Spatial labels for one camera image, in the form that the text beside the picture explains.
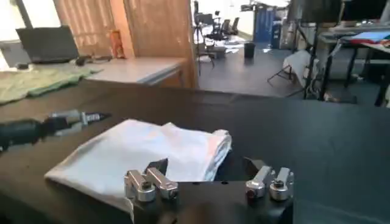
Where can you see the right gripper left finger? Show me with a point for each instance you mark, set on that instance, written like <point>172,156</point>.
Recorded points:
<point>143,185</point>

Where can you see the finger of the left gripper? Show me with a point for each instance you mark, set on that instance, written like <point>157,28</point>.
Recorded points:
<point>91,117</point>
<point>71,129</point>

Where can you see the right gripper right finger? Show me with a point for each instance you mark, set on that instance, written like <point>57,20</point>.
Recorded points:
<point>280,185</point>

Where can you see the white shirt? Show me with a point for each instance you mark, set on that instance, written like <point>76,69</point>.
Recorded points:
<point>131,149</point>

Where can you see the green cloth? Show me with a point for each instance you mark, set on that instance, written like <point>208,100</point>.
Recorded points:
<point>36,80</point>

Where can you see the black table cover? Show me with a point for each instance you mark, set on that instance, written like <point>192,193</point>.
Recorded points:
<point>304,137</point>

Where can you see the black computer mouse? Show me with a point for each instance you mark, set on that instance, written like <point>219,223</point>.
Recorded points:
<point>80,61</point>

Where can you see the white desk with wooden side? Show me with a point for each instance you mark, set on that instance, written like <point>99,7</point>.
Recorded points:
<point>137,68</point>

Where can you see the red snack can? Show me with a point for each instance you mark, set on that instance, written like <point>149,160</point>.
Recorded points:
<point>117,45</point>

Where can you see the dark laptop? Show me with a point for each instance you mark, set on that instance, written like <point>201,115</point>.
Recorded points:
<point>48,44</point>

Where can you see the wooden slatted partition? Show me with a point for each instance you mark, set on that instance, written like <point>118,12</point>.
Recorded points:
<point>152,30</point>

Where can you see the white bag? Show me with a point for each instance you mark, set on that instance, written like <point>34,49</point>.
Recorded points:
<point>298,65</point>

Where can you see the black trash bin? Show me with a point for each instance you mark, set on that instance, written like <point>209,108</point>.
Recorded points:
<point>249,50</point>

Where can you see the blue cabinet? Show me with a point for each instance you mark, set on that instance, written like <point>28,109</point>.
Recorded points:
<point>265,25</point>

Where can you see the black office chair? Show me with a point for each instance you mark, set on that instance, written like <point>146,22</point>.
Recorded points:
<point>234,25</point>

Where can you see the blue folded cloth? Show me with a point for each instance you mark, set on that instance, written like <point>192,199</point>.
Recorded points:
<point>370,36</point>

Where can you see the black camera tripod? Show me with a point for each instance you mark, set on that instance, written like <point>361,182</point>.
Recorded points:
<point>199,39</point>

